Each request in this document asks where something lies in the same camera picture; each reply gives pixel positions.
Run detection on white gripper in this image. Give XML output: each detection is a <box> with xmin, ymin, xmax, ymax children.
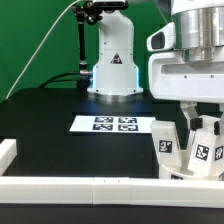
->
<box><xmin>147</xmin><ymin>22</ymin><xmax>224</xmax><ymax>136</ymax></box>

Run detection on white round stool seat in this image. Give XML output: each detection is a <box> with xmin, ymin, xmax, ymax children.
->
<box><xmin>159</xmin><ymin>150</ymin><xmax>224</xmax><ymax>181</ymax></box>

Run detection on white paper with tags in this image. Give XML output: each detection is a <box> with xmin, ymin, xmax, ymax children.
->
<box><xmin>70</xmin><ymin>115</ymin><xmax>155</xmax><ymax>133</ymax></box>

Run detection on black camera on pole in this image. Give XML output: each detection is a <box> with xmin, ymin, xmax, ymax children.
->
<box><xmin>84</xmin><ymin>0</ymin><xmax>128</xmax><ymax>10</ymax></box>

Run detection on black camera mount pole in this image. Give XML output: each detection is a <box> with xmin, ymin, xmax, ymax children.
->
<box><xmin>72</xmin><ymin>6</ymin><xmax>92</xmax><ymax>92</ymax></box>

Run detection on black cable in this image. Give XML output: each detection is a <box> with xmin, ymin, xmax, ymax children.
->
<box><xmin>38</xmin><ymin>72</ymin><xmax>84</xmax><ymax>90</ymax></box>

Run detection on white U-shaped fence frame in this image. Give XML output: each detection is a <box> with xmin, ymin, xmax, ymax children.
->
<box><xmin>0</xmin><ymin>139</ymin><xmax>224</xmax><ymax>208</ymax></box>

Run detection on white cable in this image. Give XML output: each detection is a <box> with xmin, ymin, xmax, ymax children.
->
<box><xmin>5</xmin><ymin>0</ymin><xmax>84</xmax><ymax>101</ymax></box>

